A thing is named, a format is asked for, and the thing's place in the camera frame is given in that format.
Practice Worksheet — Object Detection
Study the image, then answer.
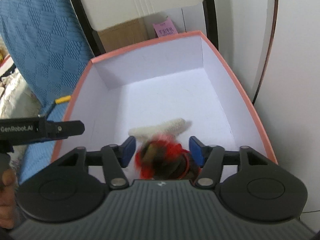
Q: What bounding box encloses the person's left hand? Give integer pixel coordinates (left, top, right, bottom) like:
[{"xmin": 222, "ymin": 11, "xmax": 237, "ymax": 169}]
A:
[{"xmin": 0, "ymin": 167, "xmax": 23, "ymax": 229}]

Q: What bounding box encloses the chair with blue cover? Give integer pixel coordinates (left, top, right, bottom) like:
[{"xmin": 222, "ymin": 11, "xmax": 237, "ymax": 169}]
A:
[{"xmin": 0, "ymin": 0, "xmax": 98, "ymax": 183}]

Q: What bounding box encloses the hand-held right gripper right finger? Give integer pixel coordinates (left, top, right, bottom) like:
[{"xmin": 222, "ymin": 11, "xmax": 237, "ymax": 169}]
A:
[{"xmin": 189, "ymin": 136, "xmax": 273, "ymax": 189}]

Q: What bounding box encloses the pink cardboard box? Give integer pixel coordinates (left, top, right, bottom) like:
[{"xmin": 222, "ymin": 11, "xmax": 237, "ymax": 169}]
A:
[{"xmin": 51, "ymin": 30, "xmax": 278, "ymax": 180}]

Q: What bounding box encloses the yellow handled screwdriver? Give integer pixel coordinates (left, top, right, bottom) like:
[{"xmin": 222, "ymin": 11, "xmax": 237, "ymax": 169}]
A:
[{"xmin": 40, "ymin": 95, "xmax": 71, "ymax": 117}]

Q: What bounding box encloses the white wardrobe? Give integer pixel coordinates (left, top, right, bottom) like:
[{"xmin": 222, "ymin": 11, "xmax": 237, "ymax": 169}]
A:
[{"xmin": 210, "ymin": 0, "xmax": 320, "ymax": 213}]

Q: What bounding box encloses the pink paper label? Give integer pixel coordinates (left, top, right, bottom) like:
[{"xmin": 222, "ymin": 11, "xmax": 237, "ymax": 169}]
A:
[{"xmin": 152, "ymin": 15, "xmax": 177, "ymax": 38}]

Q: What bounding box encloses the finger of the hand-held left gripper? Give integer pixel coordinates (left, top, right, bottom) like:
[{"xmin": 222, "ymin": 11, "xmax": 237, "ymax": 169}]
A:
[{"xmin": 46, "ymin": 120, "xmax": 85, "ymax": 142}]

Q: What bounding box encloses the red and black toy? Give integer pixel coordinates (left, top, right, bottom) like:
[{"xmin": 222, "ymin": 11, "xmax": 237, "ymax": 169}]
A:
[{"xmin": 135, "ymin": 134, "xmax": 200, "ymax": 180}]

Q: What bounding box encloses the white plush toy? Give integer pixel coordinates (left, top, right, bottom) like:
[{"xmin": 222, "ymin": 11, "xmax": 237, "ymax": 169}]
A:
[{"xmin": 128, "ymin": 117, "xmax": 192, "ymax": 142}]

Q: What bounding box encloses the light wooden cabinet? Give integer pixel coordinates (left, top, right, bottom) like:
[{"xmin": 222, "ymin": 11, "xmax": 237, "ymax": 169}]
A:
[{"xmin": 97, "ymin": 17, "xmax": 157, "ymax": 54}]

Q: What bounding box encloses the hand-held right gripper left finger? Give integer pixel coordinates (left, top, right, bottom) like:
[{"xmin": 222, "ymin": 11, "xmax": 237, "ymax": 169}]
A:
[{"xmin": 54, "ymin": 135, "xmax": 137, "ymax": 189}]

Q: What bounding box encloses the white chair with black frame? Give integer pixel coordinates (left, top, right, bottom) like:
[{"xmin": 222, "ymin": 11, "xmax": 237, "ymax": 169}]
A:
[{"xmin": 62, "ymin": 0, "xmax": 220, "ymax": 58}]

